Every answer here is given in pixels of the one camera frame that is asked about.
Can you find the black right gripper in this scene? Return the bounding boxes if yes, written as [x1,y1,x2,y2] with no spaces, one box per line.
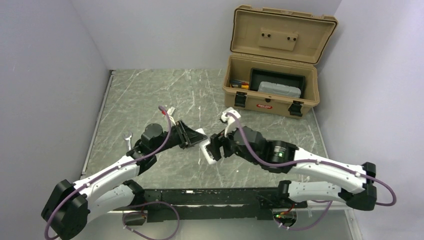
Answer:
[206,122,261,166]

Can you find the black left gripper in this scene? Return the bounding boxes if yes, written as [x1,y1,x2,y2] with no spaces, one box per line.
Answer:
[152,120,208,155]

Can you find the white remote control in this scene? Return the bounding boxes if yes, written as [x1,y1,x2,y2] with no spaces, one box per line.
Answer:
[198,136,218,165]

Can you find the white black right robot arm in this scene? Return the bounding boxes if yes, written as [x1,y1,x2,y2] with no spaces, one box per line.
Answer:
[202,126,377,211]

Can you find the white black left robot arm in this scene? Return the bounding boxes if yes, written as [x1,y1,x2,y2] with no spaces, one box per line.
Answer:
[41,120,210,240]

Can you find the silver wrench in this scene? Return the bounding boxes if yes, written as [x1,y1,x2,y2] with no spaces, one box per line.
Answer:
[122,131,133,152]

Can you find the screwdrivers in toolbox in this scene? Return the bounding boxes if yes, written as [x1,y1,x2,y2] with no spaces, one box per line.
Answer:
[229,79,249,90]

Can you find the grey plastic case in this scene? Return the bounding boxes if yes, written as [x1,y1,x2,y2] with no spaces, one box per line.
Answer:
[257,81,302,98]

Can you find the black toolbox tray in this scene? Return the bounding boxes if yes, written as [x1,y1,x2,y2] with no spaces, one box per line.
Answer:
[249,68,306,98]

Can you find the tan plastic toolbox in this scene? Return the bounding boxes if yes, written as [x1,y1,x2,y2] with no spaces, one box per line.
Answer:
[222,5,339,119]

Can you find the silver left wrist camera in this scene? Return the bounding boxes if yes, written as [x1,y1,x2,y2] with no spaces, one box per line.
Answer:
[160,106,177,126]

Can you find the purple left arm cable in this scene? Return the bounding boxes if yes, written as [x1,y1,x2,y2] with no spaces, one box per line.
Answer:
[43,105,172,240]

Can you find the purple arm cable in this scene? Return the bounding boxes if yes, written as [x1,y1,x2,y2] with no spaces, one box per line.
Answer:
[43,105,172,240]
[225,112,397,207]

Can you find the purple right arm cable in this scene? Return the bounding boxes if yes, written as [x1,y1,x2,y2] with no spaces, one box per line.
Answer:
[225,112,397,207]

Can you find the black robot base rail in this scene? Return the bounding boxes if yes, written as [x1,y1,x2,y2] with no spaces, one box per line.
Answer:
[131,187,308,223]

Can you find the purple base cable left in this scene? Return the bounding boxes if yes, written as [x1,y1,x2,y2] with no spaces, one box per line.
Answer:
[121,201,181,240]

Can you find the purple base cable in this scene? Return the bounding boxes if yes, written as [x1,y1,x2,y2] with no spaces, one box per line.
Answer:
[121,201,181,240]
[276,200,333,232]

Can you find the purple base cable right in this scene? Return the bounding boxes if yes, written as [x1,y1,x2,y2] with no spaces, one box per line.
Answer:
[276,200,333,232]

